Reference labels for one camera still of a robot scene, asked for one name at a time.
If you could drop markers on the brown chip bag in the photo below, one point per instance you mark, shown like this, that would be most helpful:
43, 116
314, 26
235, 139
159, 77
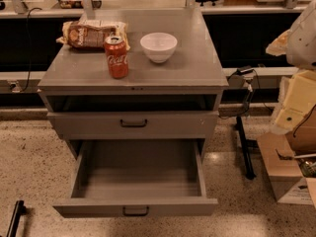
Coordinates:
91, 34

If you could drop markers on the black bar bottom left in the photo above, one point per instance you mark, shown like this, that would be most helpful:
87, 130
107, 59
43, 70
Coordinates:
18, 212

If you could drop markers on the closed grey upper drawer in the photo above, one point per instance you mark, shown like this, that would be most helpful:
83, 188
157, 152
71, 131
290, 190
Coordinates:
133, 125

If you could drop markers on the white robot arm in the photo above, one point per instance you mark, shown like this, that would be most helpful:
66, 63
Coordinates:
298, 44

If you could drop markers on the open grey bottom drawer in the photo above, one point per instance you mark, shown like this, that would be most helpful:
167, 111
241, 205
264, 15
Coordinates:
137, 178

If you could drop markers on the grey drawer cabinet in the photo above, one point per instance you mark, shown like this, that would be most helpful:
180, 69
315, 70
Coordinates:
190, 80

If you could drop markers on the brown cardboard box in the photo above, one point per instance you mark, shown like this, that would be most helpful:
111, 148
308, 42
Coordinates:
283, 155

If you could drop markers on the black stand with cables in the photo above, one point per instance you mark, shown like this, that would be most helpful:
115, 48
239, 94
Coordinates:
247, 73

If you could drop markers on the white ceramic bowl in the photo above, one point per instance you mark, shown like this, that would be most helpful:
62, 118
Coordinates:
158, 47

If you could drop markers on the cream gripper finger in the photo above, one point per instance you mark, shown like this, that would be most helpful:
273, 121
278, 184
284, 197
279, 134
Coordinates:
296, 98
278, 46

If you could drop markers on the red coke can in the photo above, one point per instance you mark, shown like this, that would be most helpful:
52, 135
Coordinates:
116, 54

